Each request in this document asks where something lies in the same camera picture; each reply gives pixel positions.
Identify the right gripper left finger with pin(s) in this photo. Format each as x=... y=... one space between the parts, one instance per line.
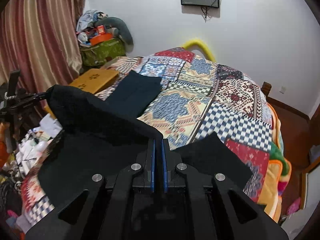
x=144 y=168

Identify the orange box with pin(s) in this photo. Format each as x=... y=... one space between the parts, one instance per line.
x=100 y=38

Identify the yellow curved bed rail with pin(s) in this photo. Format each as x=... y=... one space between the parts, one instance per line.
x=196 y=42

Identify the folded dark teal garment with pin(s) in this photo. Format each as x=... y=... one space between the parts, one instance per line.
x=133 y=94

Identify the striped pink beige curtain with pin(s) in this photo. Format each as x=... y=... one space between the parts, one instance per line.
x=38 y=37

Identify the patchwork patterned bedspread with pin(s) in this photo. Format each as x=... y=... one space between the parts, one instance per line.
x=198 y=97

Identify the white crumpled cloth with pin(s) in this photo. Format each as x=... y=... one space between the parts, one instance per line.
x=50 y=126

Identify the wooden lap board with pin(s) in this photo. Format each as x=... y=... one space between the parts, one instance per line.
x=95 y=79

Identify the grey neck pillow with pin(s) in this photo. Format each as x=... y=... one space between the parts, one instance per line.
x=119 y=24

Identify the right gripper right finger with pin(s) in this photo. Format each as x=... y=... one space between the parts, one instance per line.
x=173 y=169

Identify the wooden bed post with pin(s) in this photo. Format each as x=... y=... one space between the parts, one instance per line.
x=266 y=88

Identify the black pants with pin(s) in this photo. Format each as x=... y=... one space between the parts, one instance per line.
x=97 y=140

